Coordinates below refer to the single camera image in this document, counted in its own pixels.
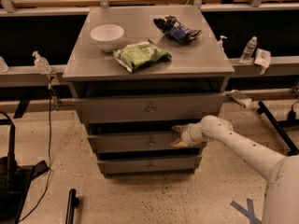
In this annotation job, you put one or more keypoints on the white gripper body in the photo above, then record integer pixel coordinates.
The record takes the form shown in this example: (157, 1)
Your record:
(188, 135)

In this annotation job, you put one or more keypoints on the grey drawer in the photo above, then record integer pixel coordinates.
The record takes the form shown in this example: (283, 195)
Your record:
(161, 164)
(126, 142)
(148, 108)

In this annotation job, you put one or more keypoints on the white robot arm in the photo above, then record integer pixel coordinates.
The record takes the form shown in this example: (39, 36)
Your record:
(281, 195)

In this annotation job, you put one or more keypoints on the grey bottom drawer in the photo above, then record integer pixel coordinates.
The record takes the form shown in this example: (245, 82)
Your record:
(161, 164)

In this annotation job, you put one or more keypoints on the grey drawer cabinet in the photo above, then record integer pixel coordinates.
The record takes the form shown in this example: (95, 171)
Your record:
(200, 67)

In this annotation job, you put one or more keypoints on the grey top drawer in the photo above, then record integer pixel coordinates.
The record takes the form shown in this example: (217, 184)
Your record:
(148, 108)

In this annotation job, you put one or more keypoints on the grey folded cloth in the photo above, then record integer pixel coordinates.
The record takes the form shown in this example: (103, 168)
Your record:
(240, 98)

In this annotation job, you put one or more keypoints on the green chip bag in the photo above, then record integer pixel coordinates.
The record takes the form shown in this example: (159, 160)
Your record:
(133, 56)

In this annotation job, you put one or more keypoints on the small white pump bottle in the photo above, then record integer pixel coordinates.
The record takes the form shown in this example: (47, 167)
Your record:
(220, 42)

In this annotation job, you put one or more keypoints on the clear water bottle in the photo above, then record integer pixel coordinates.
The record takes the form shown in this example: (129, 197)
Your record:
(248, 50)

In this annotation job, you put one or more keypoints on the blue chip bag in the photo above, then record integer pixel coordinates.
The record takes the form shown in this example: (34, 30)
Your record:
(171, 27)

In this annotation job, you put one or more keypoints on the black stand leg right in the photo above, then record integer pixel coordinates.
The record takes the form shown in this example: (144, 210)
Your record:
(280, 126)

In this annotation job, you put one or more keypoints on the white wipes packet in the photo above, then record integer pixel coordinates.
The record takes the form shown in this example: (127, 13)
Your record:
(263, 59)

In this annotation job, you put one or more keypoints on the white bowl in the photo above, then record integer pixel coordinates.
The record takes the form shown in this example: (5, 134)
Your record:
(107, 37)

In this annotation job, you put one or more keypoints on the black tube on floor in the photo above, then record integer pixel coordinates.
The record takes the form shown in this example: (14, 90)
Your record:
(72, 204)

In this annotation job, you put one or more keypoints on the clear sanitizer pump bottle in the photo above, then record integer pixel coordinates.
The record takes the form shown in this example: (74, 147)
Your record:
(41, 64)

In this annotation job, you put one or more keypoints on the black stand base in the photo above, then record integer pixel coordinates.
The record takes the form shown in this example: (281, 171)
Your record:
(15, 180)

